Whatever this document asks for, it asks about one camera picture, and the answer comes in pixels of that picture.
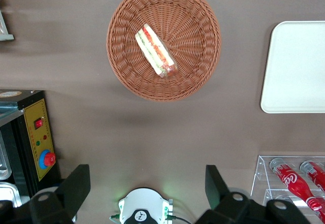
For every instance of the red cola bottle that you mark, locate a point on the red cola bottle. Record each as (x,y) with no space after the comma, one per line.
(292,180)
(316,175)

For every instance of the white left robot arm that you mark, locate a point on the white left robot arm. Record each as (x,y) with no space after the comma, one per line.
(144,203)

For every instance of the triangle sandwich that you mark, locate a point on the triangle sandwich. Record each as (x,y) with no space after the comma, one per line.
(155,50)

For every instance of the round brown wicker basket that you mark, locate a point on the round brown wicker basket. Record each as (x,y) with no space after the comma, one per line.
(190,18)

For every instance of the clear acrylic bottle rack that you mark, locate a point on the clear acrylic bottle rack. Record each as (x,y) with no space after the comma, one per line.
(261,173)

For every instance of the black food warmer cabinet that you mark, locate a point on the black food warmer cabinet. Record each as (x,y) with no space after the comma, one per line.
(33,122)

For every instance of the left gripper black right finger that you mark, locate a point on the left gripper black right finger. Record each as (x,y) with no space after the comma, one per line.
(223,203)

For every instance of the cream plastic tray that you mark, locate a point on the cream plastic tray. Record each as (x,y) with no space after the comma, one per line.
(297,66)

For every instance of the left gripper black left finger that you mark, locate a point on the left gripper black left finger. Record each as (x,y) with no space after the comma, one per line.
(68,196)

